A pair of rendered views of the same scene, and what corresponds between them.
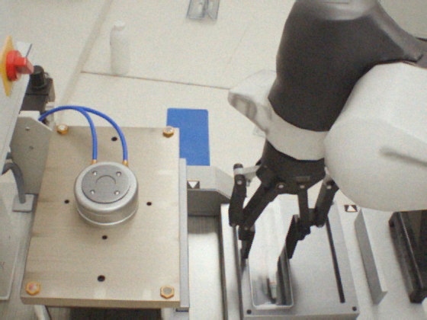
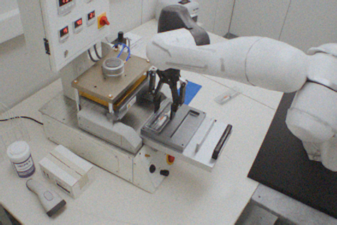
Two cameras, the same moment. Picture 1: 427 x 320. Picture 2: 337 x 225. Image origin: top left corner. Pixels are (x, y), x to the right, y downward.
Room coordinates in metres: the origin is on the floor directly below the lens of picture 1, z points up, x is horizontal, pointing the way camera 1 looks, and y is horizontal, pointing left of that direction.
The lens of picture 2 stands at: (-0.28, -0.55, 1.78)
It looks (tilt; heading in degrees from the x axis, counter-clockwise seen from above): 42 degrees down; 33
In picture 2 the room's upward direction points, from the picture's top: 5 degrees clockwise
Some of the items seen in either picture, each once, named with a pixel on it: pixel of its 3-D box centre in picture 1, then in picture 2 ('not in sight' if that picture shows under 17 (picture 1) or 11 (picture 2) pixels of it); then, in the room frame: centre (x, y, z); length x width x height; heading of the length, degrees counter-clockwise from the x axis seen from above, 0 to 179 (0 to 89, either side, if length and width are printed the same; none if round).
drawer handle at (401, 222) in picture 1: (409, 253); (222, 141); (0.47, -0.31, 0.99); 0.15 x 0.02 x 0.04; 9
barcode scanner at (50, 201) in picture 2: not in sight; (41, 194); (-0.02, 0.13, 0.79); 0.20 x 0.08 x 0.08; 91
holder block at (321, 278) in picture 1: (292, 257); (174, 123); (0.44, -0.12, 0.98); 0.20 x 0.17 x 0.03; 9
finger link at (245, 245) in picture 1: (248, 236); (157, 103); (0.43, -0.05, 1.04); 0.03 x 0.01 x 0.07; 9
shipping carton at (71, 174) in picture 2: not in sight; (67, 171); (0.12, 0.13, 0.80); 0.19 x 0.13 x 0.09; 91
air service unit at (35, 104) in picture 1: (43, 114); (118, 49); (0.60, 0.29, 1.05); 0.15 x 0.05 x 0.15; 9
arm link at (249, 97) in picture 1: (286, 106); not in sight; (0.45, -0.06, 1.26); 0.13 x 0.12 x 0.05; 9
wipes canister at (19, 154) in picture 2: not in sight; (21, 160); (0.02, 0.29, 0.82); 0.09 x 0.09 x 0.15
